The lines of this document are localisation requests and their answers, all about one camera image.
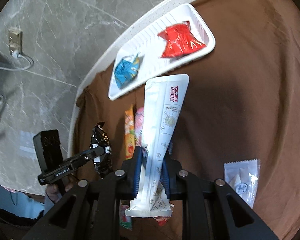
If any black snack packet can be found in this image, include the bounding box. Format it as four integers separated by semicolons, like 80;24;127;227
90;122;113;179

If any red white candy packet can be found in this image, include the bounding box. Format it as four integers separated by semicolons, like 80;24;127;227
120;200;132;230

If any orange lollipop packet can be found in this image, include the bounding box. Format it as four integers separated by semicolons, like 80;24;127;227
125;105;135;159

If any clear white pastry packet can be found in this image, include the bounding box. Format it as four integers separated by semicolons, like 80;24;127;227
224;159;260;208

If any pink lollipop packet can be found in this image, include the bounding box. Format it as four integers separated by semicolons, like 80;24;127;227
134;107;144;146

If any blue snack packet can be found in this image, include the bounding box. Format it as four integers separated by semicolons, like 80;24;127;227
114;54;140;89

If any long white snack packet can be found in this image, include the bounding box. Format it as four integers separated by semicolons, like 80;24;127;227
125;74;190;218

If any red snack bag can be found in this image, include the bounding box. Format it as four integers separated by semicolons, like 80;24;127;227
158;21;206;58

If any person's left hand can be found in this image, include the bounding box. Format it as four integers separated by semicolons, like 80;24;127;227
45;175;78;205

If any brown cloth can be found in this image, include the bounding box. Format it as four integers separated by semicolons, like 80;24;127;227
73;0;300;240

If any white plastic tray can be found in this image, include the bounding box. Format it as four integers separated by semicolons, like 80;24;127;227
108;3;216;101

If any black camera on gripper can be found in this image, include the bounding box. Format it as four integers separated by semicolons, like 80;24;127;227
33;129;63;173

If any white power cable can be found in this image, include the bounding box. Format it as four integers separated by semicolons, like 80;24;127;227
0;51;35;72

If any gold wall socket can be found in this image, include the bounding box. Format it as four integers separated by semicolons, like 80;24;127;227
8;29;23;56

